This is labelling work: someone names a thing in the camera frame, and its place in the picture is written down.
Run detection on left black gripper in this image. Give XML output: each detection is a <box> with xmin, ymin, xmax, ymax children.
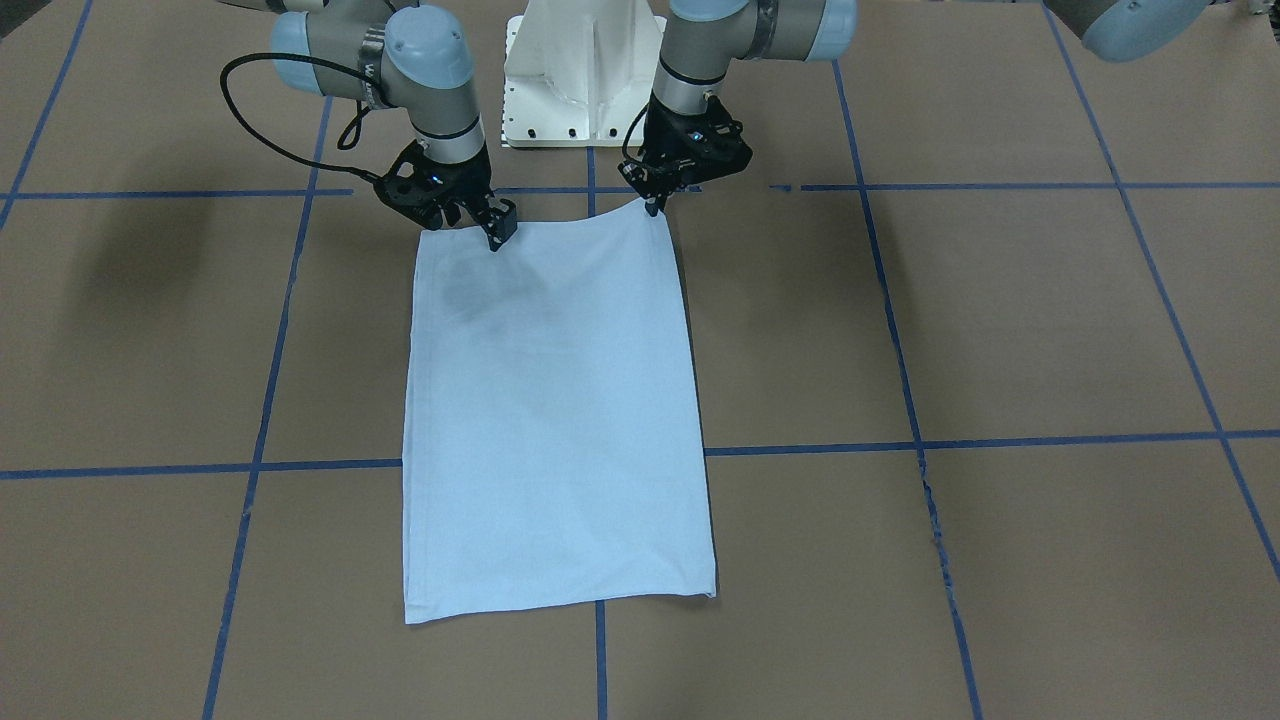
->
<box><xmin>620</xmin><ymin>94</ymin><xmax>753</xmax><ymax>217</ymax></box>

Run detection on blue tape grid lines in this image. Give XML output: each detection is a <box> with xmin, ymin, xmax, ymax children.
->
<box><xmin>3</xmin><ymin>1</ymin><xmax>1277</xmax><ymax>719</ymax></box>

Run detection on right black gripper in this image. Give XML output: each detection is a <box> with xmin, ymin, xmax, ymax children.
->
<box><xmin>376</xmin><ymin>141</ymin><xmax>518</xmax><ymax>251</ymax></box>

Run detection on light blue t-shirt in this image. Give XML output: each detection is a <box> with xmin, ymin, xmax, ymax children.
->
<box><xmin>401</xmin><ymin>199</ymin><xmax>717</xmax><ymax>624</ymax></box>

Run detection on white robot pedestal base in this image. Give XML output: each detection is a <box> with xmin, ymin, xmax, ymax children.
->
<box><xmin>502</xmin><ymin>1</ymin><xmax>667</xmax><ymax>149</ymax></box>

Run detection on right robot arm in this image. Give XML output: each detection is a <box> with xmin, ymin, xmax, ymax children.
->
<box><xmin>269</xmin><ymin>1</ymin><xmax>518</xmax><ymax>251</ymax></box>

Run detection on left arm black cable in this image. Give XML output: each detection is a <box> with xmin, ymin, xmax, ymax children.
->
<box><xmin>620</xmin><ymin>100</ymin><xmax>657</xmax><ymax>176</ymax></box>

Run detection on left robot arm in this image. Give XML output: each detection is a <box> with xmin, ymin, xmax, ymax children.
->
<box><xmin>618</xmin><ymin>1</ymin><xmax>1206</xmax><ymax>217</ymax></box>

